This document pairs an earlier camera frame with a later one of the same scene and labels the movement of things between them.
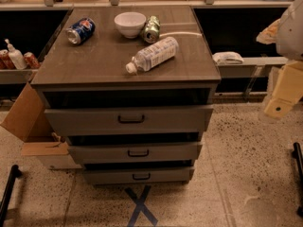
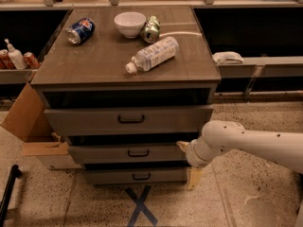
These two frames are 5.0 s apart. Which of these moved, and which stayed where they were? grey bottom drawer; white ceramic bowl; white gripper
Moved: white gripper
Stayed: white ceramic bowl; grey bottom drawer
